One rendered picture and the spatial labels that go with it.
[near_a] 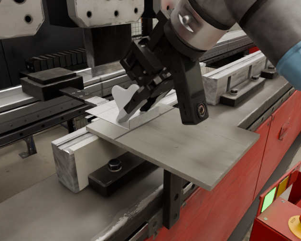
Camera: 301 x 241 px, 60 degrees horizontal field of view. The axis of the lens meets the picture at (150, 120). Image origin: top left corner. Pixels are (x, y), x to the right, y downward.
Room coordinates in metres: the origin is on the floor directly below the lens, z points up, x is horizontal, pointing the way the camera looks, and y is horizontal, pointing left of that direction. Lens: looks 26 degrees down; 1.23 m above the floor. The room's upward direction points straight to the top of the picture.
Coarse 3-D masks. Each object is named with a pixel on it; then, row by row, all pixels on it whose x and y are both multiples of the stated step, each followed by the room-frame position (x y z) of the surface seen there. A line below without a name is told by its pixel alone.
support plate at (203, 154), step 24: (168, 120) 0.46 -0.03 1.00; (216, 120) 0.46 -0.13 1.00; (120, 144) 0.37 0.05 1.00; (144, 144) 0.37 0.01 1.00; (168, 144) 0.37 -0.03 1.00; (192, 144) 0.37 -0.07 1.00; (216, 144) 0.37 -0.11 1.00; (240, 144) 0.37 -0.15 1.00; (168, 168) 0.31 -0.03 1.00; (192, 168) 0.30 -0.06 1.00; (216, 168) 0.30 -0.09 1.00
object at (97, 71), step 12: (120, 24) 0.52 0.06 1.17; (96, 36) 0.48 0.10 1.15; (108, 36) 0.50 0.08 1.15; (120, 36) 0.52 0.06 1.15; (96, 48) 0.48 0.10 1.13; (108, 48) 0.50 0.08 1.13; (120, 48) 0.52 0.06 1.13; (96, 60) 0.47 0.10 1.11; (108, 60) 0.50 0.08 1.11; (96, 72) 0.48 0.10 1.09; (108, 72) 0.51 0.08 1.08
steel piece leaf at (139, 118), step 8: (104, 112) 0.49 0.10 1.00; (112, 112) 0.49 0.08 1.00; (136, 112) 0.49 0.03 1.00; (144, 112) 0.45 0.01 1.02; (152, 112) 0.46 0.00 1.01; (112, 120) 0.45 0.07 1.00; (128, 120) 0.45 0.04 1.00; (136, 120) 0.43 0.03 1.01; (144, 120) 0.44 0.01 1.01; (128, 128) 0.42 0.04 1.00
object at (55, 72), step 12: (36, 72) 0.67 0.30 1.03; (48, 72) 0.67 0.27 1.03; (60, 72) 0.67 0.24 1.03; (72, 72) 0.67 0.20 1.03; (24, 84) 0.64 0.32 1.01; (36, 84) 0.61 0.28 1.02; (48, 84) 0.61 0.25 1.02; (60, 84) 0.62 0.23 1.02; (72, 84) 0.65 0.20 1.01; (36, 96) 0.61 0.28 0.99; (48, 96) 0.60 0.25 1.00; (60, 96) 0.62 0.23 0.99; (72, 96) 0.58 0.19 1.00; (84, 96) 0.57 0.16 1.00; (96, 96) 0.57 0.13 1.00
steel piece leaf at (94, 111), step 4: (112, 100) 0.55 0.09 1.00; (104, 104) 0.53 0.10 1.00; (108, 104) 0.53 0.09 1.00; (112, 104) 0.53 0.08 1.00; (116, 104) 0.53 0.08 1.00; (92, 108) 0.51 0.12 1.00; (96, 108) 0.51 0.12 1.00; (100, 108) 0.51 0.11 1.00; (104, 108) 0.51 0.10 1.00; (108, 108) 0.51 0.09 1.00; (112, 108) 0.51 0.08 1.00; (88, 112) 0.49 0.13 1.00; (92, 112) 0.49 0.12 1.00; (96, 112) 0.49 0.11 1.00; (100, 112) 0.49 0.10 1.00
